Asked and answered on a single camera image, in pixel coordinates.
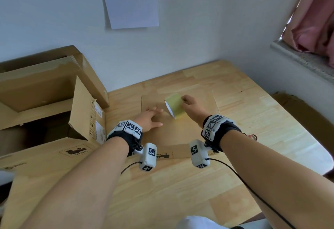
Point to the grey stone window sill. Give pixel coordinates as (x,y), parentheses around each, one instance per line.
(305,60)

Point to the person's right fingers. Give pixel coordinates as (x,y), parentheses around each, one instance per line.
(186,100)

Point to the person's left forearm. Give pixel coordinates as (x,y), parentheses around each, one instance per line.
(86,184)

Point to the left wristband with marker tags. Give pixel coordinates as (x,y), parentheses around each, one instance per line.
(127,131)

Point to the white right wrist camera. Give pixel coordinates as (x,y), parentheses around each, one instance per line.
(198,154)

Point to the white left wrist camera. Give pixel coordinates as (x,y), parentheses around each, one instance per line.
(148,157)

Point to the flat brown cardboard sheet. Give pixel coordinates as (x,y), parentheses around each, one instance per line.
(172,134)

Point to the white paper sheet with symbol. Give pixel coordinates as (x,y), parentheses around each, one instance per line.
(130,7)

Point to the person's left hand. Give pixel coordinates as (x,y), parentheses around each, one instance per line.
(146,120)

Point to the wristband with marker tags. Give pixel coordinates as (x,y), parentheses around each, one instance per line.
(216,129)
(127,131)

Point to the yellow-green tape roll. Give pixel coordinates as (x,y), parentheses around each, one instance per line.
(175,104)

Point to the person's right hand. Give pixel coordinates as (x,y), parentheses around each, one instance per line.
(194,108)

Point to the person's white clothing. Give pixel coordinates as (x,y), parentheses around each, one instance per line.
(201,223)

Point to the person's right forearm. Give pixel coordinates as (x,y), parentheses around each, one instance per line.
(274,179)

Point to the person's left thumb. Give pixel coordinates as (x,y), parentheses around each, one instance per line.
(156,125)

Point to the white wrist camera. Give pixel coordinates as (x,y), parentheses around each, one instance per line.
(198,154)
(148,157)

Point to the large open cardboard box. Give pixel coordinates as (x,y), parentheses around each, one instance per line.
(39,98)

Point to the pink curtain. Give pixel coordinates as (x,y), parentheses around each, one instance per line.
(314,25)

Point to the right wristband with marker tags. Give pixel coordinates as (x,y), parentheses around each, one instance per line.
(216,129)

